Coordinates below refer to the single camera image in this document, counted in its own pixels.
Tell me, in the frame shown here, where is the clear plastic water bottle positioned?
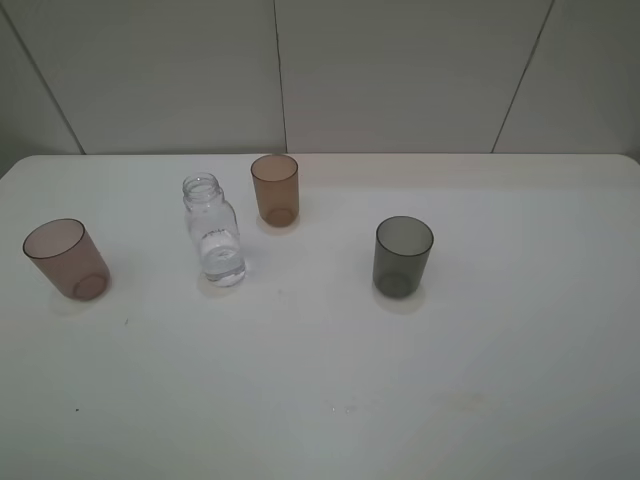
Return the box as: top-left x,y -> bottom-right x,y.
182,173 -> 246,288

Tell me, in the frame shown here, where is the brown translucent middle cup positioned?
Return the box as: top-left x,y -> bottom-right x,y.
250,155 -> 299,228

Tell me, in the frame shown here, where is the grey translucent right cup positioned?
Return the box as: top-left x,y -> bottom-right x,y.
373,216 -> 434,299

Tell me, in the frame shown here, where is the pink translucent left cup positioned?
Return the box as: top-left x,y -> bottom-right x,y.
22,218 -> 111,301

